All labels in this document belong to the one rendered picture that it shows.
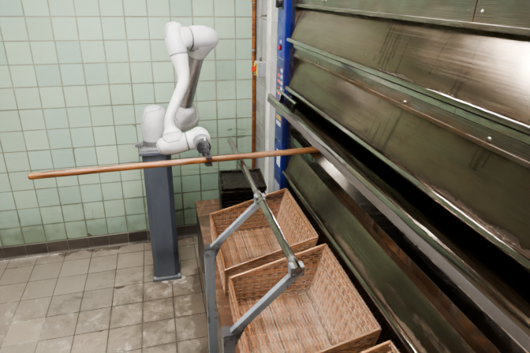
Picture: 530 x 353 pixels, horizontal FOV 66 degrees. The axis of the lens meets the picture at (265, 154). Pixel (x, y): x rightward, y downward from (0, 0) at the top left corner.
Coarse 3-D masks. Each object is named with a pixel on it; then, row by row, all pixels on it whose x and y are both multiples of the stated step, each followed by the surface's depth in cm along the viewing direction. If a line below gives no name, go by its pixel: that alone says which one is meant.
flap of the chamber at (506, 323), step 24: (288, 120) 195; (312, 120) 196; (312, 144) 166; (336, 144) 164; (360, 168) 142; (384, 168) 146; (408, 192) 127; (432, 216) 114; (456, 240) 102; (480, 240) 104; (480, 264) 93; (504, 264) 95; (504, 288) 85; (528, 288) 87; (528, 312) 79; (528, 336) 72
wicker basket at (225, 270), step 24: (288, 192) 245; (216, 216) 245; (264, 216) 253; (288, 216) 240; (240, 240) 243; (264, 240) 244; (288, 240) 234; (312, 240) 201; (240, 264) 196; (264, 264) 199
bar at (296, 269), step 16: (240, 160) 206; (256, 192) 174; (256, 208) 173; (240, 224) 173; (272, 224) 151; (224, 240) 174; (208, 256) 174; (288, 256) 133; (208, 272) 177; (208, 288) 180; (272, 288) 131; (208, 304) 184; (256, 304) 131; (208, 320) 187; (240, 320) 132; (208, 336) 193; (224, 336) 129; (240, 336) 134; (224, 352) 132
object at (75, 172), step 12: (216, 156) 202; (228, 156) 203; (240, 156) 204; (252, 156) 206; (264, 156) 207; (84, 168) 187; (96, 168) 188; (108, 168) 189; (120, 168) 190; (132, 168) 192; (144, 168) 193
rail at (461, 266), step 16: (272, 96) 223; (288, 112) 196; (304, 128) 175; (320, 144) 159; (384, 192) 118; (400, 208) 110; (416, 224) 102; (432, 240) 96; (448, 256) 91; (464, 272) 86; (480, 288) 82; (496, 304) 78; (512, 304) 77; (512, 320) 75; (528, 320) 73
